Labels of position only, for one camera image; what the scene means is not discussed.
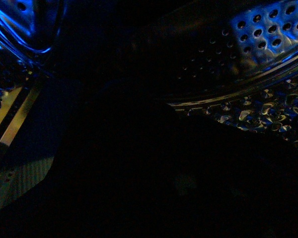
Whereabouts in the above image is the dark blue knit garment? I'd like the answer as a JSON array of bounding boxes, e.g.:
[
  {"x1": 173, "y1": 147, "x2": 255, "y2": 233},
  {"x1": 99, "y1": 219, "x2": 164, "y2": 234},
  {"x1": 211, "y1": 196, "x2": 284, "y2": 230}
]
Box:
[{"x1": 0, "y1": 85, "x2": 298, "y2": 238}]

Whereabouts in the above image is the stainless steel washer drum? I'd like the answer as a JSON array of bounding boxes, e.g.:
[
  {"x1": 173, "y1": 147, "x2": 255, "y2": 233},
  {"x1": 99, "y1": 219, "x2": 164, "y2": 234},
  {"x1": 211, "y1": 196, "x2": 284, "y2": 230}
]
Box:
[{"x1": 0, "y1": 0, "x2": 298, "y2": 217}]

